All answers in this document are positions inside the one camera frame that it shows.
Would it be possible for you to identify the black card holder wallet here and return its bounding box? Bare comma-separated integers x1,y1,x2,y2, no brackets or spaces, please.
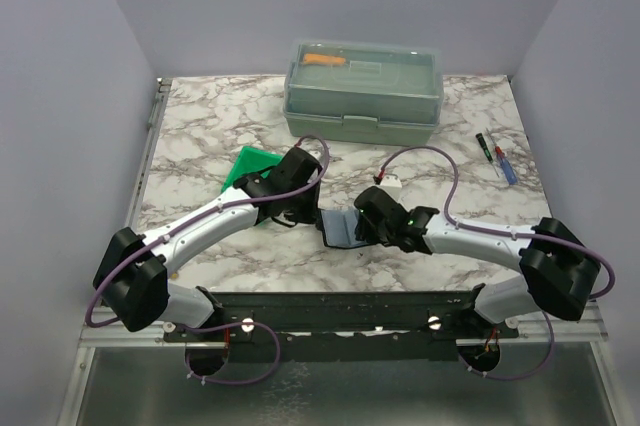
316,209,372,250

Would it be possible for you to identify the green plastic bin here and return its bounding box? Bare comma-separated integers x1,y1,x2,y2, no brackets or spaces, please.
221,146,282,192

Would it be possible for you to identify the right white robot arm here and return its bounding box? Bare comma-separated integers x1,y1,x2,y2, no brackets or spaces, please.
355,186,600,338

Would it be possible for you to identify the grey plastic tool box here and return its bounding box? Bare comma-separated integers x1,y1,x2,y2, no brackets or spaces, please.
283,40,444,146

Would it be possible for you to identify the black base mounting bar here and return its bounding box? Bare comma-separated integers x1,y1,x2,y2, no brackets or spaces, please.
164,291,492,363

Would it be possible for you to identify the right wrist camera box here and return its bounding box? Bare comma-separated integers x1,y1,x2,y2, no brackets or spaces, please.
378,174,402,201

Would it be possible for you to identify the orange handled tool in box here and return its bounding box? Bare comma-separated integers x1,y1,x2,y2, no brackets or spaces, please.
301,53,348,67

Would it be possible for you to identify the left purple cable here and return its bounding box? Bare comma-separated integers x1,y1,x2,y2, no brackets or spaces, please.
87,134,331,386

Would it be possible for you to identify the purple cable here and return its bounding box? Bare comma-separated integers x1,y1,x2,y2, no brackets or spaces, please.
87,134,331,386
374,145,617,381

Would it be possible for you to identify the green handled screwdriver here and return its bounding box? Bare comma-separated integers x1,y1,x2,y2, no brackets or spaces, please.
475,133,499,175

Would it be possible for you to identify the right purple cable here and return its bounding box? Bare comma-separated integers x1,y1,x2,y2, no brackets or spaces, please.
374,145,617,381

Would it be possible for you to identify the aluminium rail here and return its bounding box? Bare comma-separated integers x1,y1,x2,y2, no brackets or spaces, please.
79,302,609,348

